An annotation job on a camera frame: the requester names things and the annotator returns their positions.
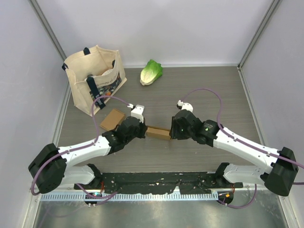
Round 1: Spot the green lettuce head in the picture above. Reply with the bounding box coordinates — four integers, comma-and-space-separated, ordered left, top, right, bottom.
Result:
140, 59, 163, 86

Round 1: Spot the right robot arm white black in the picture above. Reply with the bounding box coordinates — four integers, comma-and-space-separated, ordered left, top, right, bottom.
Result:
170, 110, 299, 197

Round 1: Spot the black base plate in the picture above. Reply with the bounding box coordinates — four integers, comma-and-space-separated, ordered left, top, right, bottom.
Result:
81, 172, 243, 195

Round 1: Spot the beige canvas tote bag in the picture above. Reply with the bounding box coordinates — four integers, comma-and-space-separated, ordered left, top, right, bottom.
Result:
62, 45, 127, 116

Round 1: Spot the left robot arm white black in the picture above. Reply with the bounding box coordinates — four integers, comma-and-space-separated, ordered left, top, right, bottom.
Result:
28, 116, 147, 196

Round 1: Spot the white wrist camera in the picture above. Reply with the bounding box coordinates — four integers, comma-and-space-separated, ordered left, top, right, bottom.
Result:
177, 100, 193, 112
127, 104, 144, 123

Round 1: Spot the white item inside bag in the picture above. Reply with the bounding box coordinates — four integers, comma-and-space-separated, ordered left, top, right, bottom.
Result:
102, 69, 113, 76

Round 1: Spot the brown cardboard box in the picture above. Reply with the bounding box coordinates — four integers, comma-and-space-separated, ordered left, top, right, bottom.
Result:
100, 109, 126, 131

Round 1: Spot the white slotted cable duct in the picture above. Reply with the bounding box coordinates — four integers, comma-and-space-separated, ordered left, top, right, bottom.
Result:
40, 191, 219, 202

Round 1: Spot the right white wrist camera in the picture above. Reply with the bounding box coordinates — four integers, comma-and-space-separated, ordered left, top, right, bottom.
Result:
177, 100, 193, 112

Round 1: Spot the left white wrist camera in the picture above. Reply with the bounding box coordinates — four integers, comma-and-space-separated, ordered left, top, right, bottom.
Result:
127, 104, 144, 123

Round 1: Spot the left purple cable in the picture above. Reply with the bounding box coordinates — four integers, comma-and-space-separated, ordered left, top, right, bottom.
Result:
30, 95, 133, 206

